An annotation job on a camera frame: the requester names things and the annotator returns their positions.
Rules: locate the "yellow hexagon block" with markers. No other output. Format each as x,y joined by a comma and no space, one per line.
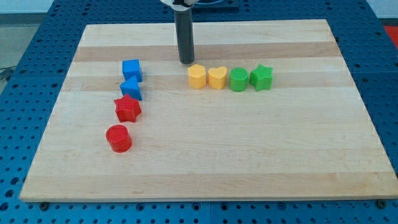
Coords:
196,76

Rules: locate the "red cylinder block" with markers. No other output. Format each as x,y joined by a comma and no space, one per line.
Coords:
118,138

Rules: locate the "red star block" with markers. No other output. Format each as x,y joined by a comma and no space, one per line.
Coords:
127,109

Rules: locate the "green star block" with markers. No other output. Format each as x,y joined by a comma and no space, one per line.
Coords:
261,78

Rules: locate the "wooden board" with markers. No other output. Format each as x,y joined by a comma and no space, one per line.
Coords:
309,137

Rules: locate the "blue triangle block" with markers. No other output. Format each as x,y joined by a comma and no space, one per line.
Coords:
131,87

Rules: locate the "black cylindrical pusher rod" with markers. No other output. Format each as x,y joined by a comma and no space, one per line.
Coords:
184,32

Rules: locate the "blue cube block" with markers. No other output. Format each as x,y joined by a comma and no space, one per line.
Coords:
132,68

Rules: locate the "yellow heart block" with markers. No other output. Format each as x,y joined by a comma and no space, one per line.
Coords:
217,77

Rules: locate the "green cylinder block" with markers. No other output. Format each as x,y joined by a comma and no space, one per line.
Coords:
238,79

